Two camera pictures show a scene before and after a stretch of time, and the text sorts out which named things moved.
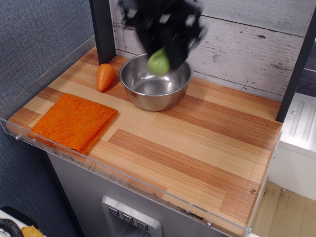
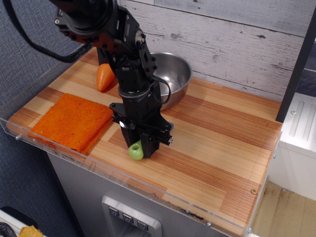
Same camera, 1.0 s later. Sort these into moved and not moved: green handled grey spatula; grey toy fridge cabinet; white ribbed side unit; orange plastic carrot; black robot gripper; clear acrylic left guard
Moved: green handled grey spatula; black robot gripper
Not moved: white ribbed side unit; clear acrylic left guard; grey toy fridge cabinet; orange plastic carrot
